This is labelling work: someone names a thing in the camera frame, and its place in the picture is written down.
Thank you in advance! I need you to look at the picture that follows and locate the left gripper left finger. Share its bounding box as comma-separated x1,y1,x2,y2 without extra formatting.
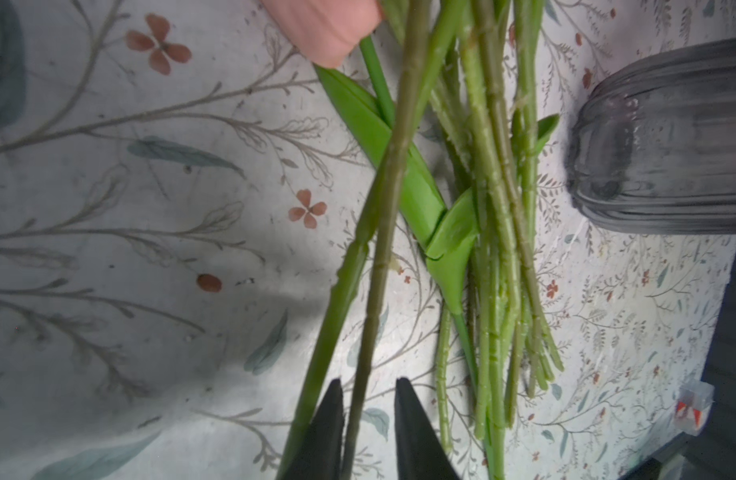
283,379,345,480

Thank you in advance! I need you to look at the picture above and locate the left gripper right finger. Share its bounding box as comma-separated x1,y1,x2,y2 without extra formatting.
394,377,459,480

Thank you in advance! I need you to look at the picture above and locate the bundle of artificial flowers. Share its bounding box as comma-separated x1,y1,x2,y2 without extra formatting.
265,1,563,479

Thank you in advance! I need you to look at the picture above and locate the pink glass vase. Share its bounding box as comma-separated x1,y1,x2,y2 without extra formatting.
566,38,736,235

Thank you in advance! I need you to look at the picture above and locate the small clear red plastic piece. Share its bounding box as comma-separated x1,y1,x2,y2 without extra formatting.
674,379,715,436

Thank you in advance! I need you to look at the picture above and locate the floral patterned table mat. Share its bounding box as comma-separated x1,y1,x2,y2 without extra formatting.
0,1,736,479

